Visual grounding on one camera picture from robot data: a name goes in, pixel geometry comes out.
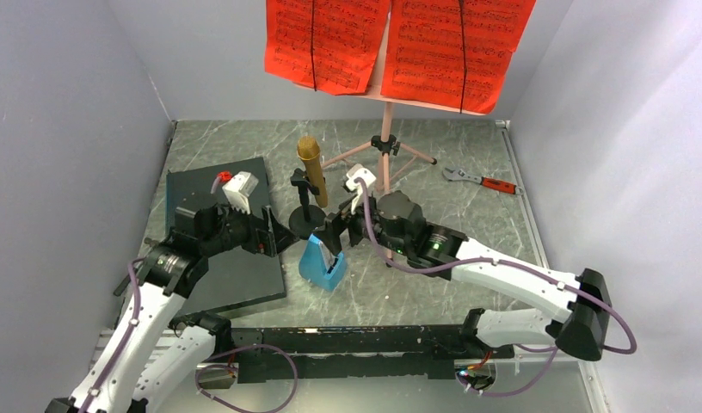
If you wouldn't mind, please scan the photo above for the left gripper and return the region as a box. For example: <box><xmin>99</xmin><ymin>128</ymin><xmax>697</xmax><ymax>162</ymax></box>
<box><xmin>202</xmin><ymin>196</ymin><xmax>299</xmax><ymax>256</ymax></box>

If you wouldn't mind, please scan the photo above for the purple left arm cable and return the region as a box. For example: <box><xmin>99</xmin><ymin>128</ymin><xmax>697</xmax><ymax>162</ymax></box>
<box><xmin>77</xmin><ymin>170</ymin><xmax>227</xmax><ymax>413</ymax></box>

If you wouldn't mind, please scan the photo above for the red sheet music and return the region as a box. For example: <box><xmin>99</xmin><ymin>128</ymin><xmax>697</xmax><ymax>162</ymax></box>
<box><xmin>264</xmin><ymin>0</ymin><xmax>391</xmax><ymax>96</ymax></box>
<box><xmin>380</xmin><ymin>0</ymin><xmax>535</xmax><ymax>114</ymax></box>

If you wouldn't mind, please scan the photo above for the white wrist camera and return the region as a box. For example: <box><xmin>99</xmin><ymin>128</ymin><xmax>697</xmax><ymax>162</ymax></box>
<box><xmin>221</xmin><ymin>171</ymin><xmax>259</xmax><ymax>214</ymax></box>
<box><xmin>343</xmin><ymin>163</ymin><xmax>377</xmax><ymax>213</ymax></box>

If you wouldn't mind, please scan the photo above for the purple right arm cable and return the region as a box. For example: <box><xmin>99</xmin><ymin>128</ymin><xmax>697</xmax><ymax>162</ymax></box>
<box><xmin>353</xmin><ymin>177</ymin><xmax>638</xmax><ymax>399</ymax></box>

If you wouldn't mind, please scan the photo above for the red handled adjustable wrench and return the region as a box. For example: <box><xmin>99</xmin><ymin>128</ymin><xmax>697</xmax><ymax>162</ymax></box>
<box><xmin>442</xmin><ymin>168</ymin><xmax>524</xmax><ymax>195</ymax></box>

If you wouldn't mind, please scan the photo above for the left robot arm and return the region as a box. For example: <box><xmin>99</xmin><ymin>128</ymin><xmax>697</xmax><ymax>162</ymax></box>
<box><xmin>46</xmin><ymin>200</ymin><xmax>298</xmax><ymax>412</ymax></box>

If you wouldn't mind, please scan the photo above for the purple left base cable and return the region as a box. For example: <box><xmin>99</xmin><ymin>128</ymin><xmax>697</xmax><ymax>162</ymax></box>
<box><xmin>194</xmin><ymin>343</ymin><xmax>300</xmax><ymax>413</ymax></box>

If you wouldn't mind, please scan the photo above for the gold microphone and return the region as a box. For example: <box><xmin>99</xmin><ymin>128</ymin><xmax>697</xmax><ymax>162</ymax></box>
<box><xmin>297</xmin><ymin>135</ymin><xmax>328</xmax><ymax>208</ymax></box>

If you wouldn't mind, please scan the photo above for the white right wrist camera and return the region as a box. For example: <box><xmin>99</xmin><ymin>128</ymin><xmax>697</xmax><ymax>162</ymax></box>
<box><xmin>343</xmin><ymin>163</ymin><xmax>377</xmax><ymax>213</ymax></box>

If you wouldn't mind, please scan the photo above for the black handled tool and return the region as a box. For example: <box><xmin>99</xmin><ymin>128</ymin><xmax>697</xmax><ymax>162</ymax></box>
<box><xmin>113</xmin><ymin>237</ymin><xmax>160</xmax><ymax>297</ymax></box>

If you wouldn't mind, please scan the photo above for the left red sheet music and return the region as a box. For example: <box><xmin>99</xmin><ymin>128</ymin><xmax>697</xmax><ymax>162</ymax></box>
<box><xmin>264</xmin><ymin>0</ymin><xmax>391</xmax><ymax>96</ymax></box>

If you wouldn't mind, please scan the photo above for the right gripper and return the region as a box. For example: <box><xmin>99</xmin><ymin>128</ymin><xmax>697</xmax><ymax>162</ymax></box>
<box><xmin>313</xmin><ymin>188</ymin><xmax>411</xmax><ymax>256</ymax></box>

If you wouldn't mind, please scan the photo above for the pink tripod music stand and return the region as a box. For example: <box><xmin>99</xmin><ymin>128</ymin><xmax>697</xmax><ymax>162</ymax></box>
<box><xmin>322</xmin><ymin>16</ymin><xmax>454</xmax><ymax>193</ymax></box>

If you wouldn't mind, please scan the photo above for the dark grey rack box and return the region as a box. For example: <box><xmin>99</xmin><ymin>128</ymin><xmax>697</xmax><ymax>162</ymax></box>
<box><xmin>165</xmin><ymin>157</ymin><xmax>286</xmax><ymax>316</ymax></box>

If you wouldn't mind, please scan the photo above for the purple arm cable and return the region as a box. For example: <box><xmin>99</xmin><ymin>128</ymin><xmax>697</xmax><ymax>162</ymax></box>
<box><xmin>77</xmin><ymin>170</ymin><xmax>227</xmax><ymax>413</ymax></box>
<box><xmin>353</xmin><ymin>177</ymin><xmax>638</xmax><ymax>399</ymax></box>

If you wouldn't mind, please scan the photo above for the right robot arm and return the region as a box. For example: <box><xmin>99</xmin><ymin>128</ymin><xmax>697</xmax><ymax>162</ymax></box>
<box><xmin>312</xmin><ymin>191</ymin><xmax>612</xmax><ymax>361</ymax></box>

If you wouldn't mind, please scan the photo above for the right red sheet music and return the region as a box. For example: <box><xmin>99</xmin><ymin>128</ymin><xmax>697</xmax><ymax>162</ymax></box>
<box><xmin>380</xmin><ymin>0</ymin><xmax>535</xmax><ymax>114</ymax></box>

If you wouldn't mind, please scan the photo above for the blue metronome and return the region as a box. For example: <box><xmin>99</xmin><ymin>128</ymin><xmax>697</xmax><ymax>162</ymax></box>
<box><xmin>299</xmin><ymin>235</ymin><xmax>348</xmax><ymax>292</ymax></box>

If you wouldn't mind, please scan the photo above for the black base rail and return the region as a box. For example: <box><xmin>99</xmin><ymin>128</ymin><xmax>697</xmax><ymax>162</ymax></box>
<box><xmin>209</xmin><ymin>324</ymin><xmax>514</xmax><ymax>384</ymax></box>

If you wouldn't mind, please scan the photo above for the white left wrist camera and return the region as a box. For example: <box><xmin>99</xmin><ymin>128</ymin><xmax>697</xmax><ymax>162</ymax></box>
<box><xmin>221</xmin><ymin>171</ymin><xmax>259</xmax><ymax>214</ymax></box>

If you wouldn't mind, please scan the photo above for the black microphone desk stand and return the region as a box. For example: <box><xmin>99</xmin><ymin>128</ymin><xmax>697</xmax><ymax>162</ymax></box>
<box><xmin>288</xmin><ymin>169</ymin><xmax>326</xmax><ymax>240</ymax></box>

